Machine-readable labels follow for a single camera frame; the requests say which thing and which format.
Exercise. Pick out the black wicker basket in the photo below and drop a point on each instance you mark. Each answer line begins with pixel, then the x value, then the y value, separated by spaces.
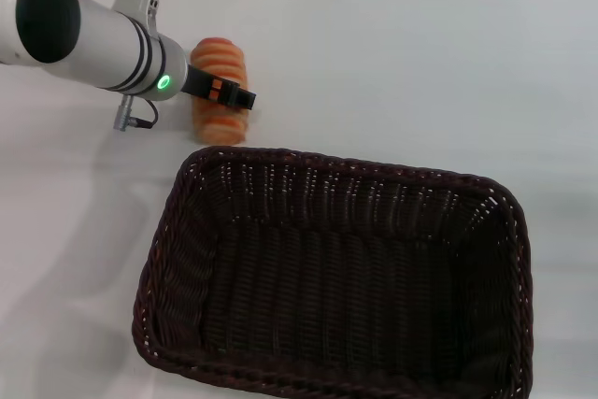
pixel 336 287

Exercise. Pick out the orange striped bread roll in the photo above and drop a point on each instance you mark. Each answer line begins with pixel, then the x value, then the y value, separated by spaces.
pixel 219 55

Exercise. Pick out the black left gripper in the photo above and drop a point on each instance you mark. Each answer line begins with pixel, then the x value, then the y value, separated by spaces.
pixel 205 83

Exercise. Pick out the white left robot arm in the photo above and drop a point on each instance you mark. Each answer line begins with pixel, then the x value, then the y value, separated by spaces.
pixel 93 44

